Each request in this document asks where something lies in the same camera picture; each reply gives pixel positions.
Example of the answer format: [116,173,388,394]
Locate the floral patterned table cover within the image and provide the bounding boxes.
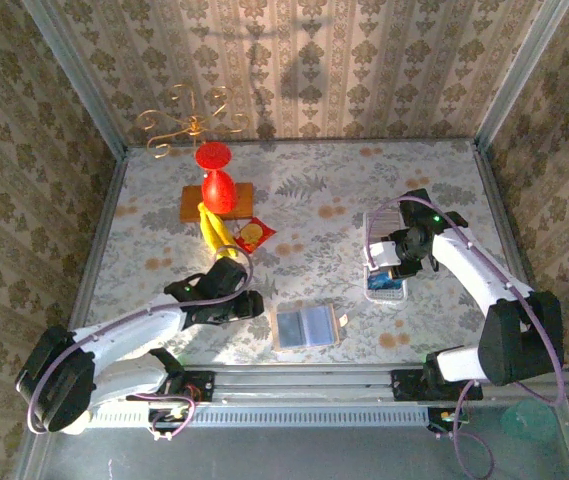
[71,139,540,366]

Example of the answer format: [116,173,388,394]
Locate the white card tray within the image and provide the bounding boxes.
[362,209,409,303]

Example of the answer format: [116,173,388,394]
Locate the aluminium side rail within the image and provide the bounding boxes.
[472,142,555,364]
[61,149,130,356]

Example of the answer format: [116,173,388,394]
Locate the gold wire stand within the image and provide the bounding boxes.
[136,83,251,160]

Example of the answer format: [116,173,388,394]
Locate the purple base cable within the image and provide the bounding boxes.
[452,379,496,480]
[128,392,196,442]

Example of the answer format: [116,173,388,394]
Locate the beige card holder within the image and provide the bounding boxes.
[272,303,349,354]

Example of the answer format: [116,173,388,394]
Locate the yellow banana bunch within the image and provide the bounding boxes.
[197,202,239,262]

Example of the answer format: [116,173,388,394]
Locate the red snack packet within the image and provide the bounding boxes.
[232,216,278,255]

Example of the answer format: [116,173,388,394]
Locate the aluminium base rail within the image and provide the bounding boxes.
[183,363,569,401]

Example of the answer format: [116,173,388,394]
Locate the small controller board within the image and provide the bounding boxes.
[147,405,188,435]
[427,407,466,435]

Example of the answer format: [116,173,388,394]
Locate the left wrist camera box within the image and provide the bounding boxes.
[207,259,249,299]

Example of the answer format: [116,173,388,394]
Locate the red plastic goblet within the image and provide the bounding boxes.
[194,141,239,216]

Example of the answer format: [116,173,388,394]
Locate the blue credit card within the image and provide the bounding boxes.
[277,311,304,347]
[366,272,401,292]

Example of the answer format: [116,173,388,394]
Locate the brown wooden board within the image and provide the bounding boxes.
[179,182,255,222]

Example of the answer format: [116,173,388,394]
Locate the stack of credit cards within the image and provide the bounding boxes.
[366,211,405,275]

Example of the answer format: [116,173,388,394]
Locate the translucent green plastic cup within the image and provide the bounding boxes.
[501,398,560,444]

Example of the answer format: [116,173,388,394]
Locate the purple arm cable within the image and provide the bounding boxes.
[366,195,568,407]
[26,244,255,435]

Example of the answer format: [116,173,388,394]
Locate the aluminium frame post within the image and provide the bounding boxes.
[21,0,129,159]
[472,0,569,151]

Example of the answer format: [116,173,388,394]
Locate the grey slotted cable duct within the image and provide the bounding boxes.
[86,403,433,429]

